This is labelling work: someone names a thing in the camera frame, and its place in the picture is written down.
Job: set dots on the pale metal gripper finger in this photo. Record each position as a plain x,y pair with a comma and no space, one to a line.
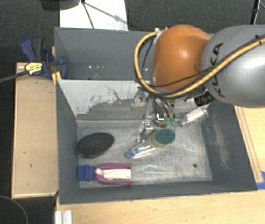
147,130
140,134

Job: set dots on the black oval pad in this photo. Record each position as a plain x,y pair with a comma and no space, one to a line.
94,145

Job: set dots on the purple bottle with blue cap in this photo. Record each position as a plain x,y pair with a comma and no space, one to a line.
113,174

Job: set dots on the grey metal bin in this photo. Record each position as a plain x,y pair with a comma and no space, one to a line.
113,55

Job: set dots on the clear glass bottle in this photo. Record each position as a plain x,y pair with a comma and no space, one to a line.
194,116

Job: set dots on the pale wood flat board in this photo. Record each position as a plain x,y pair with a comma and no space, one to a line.
34,134

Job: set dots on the black cylinder on white bracket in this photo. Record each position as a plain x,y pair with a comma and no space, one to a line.
203,100

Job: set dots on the clear tube with blue cap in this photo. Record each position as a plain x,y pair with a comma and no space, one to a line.
140,151

